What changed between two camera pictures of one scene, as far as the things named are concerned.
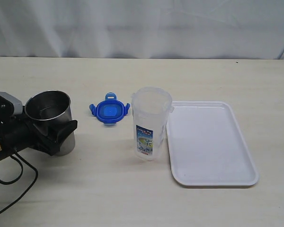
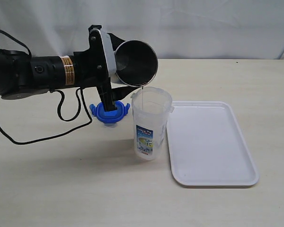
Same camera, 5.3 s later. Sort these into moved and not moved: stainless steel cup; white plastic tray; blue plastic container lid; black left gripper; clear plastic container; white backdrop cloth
Moved: stainless steel cup; black left gripper
Not moved: clear plastic container; white plastic tray; white backdrop cloth; blue plastic container lid
